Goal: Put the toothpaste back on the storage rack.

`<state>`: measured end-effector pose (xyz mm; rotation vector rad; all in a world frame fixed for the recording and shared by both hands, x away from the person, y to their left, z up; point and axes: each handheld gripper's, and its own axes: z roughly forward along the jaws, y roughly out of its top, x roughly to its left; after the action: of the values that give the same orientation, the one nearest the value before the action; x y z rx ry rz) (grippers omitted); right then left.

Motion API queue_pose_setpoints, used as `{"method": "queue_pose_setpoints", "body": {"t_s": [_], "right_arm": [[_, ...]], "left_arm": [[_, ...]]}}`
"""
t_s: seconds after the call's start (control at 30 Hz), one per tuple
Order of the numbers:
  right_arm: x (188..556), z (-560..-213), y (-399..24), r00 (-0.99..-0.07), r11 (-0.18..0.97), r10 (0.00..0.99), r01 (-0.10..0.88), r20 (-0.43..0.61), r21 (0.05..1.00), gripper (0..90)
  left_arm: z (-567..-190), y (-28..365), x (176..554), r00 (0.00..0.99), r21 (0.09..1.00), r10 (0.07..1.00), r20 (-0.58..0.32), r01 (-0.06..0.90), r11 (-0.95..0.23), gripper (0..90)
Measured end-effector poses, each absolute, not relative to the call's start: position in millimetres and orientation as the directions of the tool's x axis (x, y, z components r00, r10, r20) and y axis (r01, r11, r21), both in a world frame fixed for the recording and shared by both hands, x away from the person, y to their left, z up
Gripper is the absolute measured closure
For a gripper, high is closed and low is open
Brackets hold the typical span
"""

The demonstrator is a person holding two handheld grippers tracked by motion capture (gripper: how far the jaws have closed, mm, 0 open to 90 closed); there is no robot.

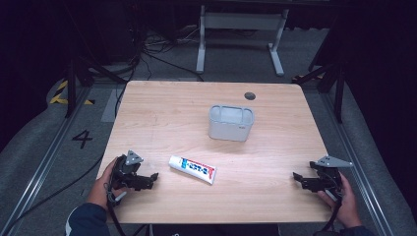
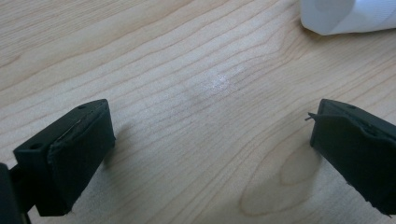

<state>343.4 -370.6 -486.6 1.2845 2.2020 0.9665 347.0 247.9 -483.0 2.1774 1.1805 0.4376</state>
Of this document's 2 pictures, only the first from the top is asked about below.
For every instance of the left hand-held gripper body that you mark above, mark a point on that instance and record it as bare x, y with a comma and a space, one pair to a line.
126, 170

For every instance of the person's right hand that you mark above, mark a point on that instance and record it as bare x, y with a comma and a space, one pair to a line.
348, 206

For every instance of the white toothpaste tube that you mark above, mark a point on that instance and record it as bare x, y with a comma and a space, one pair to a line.
192, 168

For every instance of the dark round table grommet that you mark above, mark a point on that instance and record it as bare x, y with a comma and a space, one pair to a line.
250, 96

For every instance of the person's left hand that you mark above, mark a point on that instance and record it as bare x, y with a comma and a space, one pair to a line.
100, 190

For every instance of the grey plastic holder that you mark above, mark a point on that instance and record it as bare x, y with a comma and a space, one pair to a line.
231, 126

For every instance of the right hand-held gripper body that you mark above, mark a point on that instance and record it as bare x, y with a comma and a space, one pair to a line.
329, 173

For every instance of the yellow black floor tape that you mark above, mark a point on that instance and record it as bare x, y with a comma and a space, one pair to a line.
59, 98

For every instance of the black tripod stand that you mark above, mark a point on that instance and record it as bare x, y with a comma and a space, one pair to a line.
71, 88
337, 85

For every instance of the white metal desk frame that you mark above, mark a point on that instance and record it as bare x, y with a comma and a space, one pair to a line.
242, 20

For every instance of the metal floor rail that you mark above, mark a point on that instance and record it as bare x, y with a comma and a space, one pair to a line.
360, 167
42, 167

